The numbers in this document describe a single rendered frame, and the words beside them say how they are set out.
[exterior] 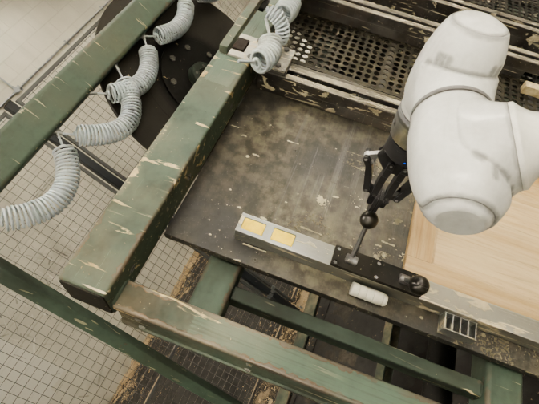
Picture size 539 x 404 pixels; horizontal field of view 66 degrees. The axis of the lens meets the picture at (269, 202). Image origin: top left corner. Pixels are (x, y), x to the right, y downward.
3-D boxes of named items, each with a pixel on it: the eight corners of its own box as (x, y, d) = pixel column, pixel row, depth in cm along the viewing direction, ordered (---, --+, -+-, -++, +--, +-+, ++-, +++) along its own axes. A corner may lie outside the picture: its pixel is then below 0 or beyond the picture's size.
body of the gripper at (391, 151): (442, 130, 70) (419, 163, 78) (393, 114, 71) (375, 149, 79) (436, 161, 66) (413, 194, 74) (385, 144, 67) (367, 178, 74)
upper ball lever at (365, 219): (357, 272, 88) (381, 219, 82) (340, 265, 88) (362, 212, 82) (358, 262, 91) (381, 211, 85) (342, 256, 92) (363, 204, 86)
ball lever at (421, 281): (409, 290, 89) (428, 300, 76) (392, 284, 89) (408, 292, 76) (415, 274, 89) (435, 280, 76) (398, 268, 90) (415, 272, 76)
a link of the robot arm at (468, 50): (395, 82, 67) (394, 141, 59) (439, -13, 54) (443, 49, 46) (461, 96, 66) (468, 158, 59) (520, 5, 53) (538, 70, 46)
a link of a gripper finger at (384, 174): (396, 166, 72) (389, 163, 72) (374, 200, 82) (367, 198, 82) (400, 151, 74) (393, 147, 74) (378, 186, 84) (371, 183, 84)
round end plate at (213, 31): (241, 213, 155) (46, 58, 123) (232, 216, 159) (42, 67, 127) (303, 83, 199) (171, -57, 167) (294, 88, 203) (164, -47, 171)
